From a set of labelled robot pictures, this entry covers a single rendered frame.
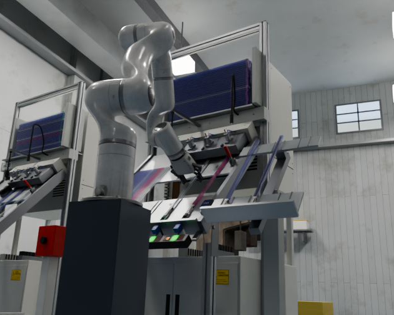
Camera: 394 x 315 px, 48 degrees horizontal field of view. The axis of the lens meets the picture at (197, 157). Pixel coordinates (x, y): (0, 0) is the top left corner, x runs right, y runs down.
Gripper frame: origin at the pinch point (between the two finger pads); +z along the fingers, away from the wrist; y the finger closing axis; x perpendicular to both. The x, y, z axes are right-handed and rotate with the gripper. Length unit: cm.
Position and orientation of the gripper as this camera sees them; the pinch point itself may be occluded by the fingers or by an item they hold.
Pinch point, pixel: (192, 180)
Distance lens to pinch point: 207.1
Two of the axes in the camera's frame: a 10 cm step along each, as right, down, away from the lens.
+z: 4.4, 7.6, 4.9
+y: -8.3, 1.4, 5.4
